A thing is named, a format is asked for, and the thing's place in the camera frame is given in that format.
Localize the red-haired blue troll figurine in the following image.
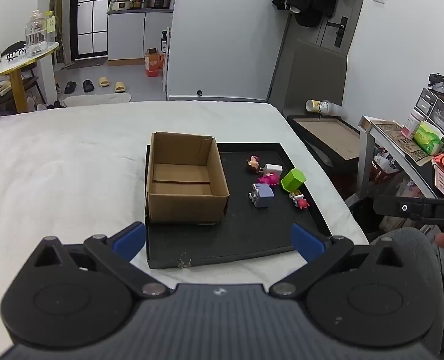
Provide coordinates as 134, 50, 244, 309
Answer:
290, 191, 311, 210

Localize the dark chair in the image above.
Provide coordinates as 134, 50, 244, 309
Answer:
0, 41, 40, 114

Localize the pink pig toy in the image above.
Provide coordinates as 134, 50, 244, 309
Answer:
258, 172, 281, 187

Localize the cluttered side desk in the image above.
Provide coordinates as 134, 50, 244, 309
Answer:
359, 115, 444, 199

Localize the white charger plug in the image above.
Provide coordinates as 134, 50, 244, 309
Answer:
259, 163, 283, 178

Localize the white and yellow cup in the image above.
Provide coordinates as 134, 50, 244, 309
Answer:
305, 99, 331, 114

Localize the yellow-edged round table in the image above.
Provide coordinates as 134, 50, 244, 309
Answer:
0, 41, 60, 113

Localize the black door lock handle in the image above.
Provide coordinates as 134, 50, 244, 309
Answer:
334, 16, 348, 48

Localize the purple cube toy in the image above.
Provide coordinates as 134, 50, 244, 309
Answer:
248, 183, 275, 209

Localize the green tissue pack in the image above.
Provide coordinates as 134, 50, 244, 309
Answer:
413, 121, 444, 155

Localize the brown cardboard box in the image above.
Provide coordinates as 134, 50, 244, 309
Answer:
145, 132, 230, 226

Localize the grey doormat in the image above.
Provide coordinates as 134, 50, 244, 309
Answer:
63, 59, 106, 70

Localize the black tray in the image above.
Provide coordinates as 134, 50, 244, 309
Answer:
144, 142, 333, 270

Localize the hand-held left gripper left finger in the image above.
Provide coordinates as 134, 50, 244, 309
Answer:
31, 221, 172, 301

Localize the black-framed glass sliding door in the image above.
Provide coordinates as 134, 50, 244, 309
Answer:
70, 0, 112, 61

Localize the grey leaning board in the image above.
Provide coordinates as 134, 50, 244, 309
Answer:
267, 38, 348, 109

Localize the black frame with brown board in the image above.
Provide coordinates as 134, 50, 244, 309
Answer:
287, 115, 361, 169

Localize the grey drawer organizer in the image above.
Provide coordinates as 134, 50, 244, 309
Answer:
409, 87, 444, 136

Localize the orange cardboard box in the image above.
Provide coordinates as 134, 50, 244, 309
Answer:
144, 48, 164, 78

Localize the grey entrance door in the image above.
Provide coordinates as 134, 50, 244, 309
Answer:
315, 0, 370, 59

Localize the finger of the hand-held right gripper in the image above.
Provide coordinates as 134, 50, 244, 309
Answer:
374, 195, 444, 229

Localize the green cube toy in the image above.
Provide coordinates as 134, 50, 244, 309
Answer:
280, 169, 307, 193

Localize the clear glass jar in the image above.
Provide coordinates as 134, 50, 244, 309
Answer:
25, 9, 49, 58

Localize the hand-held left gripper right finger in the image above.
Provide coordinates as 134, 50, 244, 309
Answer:
269, 223, 406, 301

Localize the white kitchen cabinet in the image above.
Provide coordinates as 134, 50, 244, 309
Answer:
107, 10, 174, 61

